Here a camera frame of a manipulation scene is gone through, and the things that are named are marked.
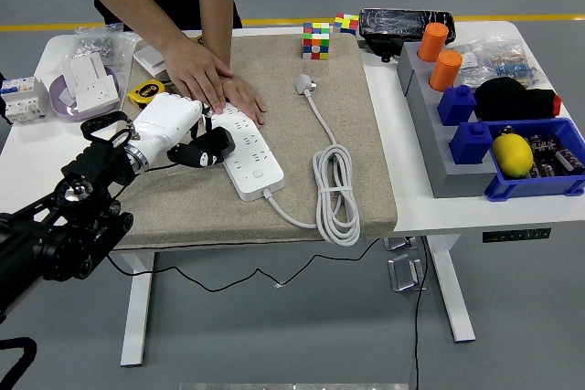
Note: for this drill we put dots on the person's left hand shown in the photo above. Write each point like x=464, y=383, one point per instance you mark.
x=247, y=100

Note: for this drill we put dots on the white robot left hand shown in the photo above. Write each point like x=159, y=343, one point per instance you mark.
x=166, y=120

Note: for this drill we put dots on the person's right hand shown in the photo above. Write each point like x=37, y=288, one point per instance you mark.
x=196, y=75

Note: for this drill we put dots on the black power adapter plug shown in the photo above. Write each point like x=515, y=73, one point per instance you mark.
x=224, y=141

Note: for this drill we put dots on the white power strip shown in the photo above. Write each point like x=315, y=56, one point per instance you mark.
x=256, y=171

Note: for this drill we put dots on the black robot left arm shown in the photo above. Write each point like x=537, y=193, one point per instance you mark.
x=68, y=235

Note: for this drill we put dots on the person's left forearm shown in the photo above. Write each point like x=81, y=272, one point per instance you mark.
x=219, y=11

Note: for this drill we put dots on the grey-brown mat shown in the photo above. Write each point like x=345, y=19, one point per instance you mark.
x=283, y=125

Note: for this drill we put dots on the large colourful puzzle cube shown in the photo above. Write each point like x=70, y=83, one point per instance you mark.
x=315, y=40

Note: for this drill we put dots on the white socket box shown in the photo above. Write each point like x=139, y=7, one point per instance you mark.
x=84, y=68

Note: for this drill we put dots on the clear bag of screws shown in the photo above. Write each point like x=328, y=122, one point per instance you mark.
x=93, y=43

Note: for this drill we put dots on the purple bowl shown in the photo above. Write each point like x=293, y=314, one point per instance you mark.
x=59, y=102

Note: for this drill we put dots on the small colourful puzzle cube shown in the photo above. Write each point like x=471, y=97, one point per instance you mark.
x=346, y=24

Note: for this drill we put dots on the white circuit breaker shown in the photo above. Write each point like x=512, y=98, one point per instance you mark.
x=23, y=98

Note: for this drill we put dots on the black wrapped box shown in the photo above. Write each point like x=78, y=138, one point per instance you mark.
x=397, y=24

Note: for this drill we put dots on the grey stepped block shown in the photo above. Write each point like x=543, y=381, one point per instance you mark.
x=434, y=148

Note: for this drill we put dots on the orange cylinder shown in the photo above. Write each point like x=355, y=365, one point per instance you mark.
x=445, y=70
x=433, y=42

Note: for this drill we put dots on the white table leg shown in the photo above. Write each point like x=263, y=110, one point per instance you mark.
x=452, y=298
x=137, y=317

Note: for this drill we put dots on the blue block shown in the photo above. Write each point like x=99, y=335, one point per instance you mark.
x=473, y=142
x=456, y=104

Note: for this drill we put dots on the clear bag of white parts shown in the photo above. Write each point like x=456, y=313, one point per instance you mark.
x=473, y=63

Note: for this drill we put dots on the black cloth bundle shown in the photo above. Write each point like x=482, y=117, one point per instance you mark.
x=512, y=100

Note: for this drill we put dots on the clear bag of blue parts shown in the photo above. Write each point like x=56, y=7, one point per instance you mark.
x=512, y=66

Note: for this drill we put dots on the yellow lemon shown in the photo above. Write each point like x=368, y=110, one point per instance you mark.
x=512, y=154

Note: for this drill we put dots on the blue plastic bin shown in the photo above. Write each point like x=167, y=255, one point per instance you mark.
x=525, y=186

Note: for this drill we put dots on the black desk control panel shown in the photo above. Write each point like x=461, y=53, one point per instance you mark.
x=516, y=235

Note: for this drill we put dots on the dark capacitors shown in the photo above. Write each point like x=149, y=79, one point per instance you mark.
x=555, y=154

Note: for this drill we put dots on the white wall switch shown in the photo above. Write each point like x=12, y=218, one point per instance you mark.
x=147, y=59

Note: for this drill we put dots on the white wall socket panel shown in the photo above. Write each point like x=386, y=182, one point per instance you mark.
x=96, y=93

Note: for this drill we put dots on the metal bracket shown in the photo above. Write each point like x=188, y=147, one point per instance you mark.
x=404, y=273
x=400, y=243

